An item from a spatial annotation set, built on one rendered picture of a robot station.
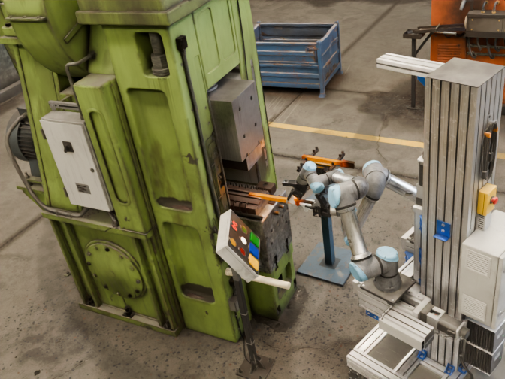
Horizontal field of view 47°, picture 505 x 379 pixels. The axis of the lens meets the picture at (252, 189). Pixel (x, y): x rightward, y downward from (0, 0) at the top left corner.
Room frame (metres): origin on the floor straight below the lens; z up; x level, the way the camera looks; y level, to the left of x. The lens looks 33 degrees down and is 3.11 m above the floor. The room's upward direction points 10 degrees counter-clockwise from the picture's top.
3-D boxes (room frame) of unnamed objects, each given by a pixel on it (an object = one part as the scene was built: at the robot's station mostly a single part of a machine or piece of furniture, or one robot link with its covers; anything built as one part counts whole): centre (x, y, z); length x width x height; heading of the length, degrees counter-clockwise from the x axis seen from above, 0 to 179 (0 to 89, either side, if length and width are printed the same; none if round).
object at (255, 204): (3.26, 0.13, 0.96); 0.42 x 0.20 x 0.09; 58
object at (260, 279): (2.81, 0.06, 0.62); 0.44 x 0.05 x 0.05; 58
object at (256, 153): (3.26, 0.13, 1.32); 0.42 x 0.20 x 0.10; 58
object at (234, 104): (3.30, 0.11, 1.56); 0.42 x 0.39 x 0.40; 58
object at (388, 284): (2.37, -0.66, 0.87); 0.15 x 0.15 x 0.10
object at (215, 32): (3.38, 0.23, 2.06); 0.44 x 0.41 x 0.47; 58
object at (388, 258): (2.37, -0.65, 0.98); 0.13 x 0.12 x 0.14; 105
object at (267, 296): (3.31, 0.11, 0.23); 0.55 x 0.37 x 0.47; 58
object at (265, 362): (2.63, 0.18, 0.05); 0.22 x 0.22 x 0.09; 58
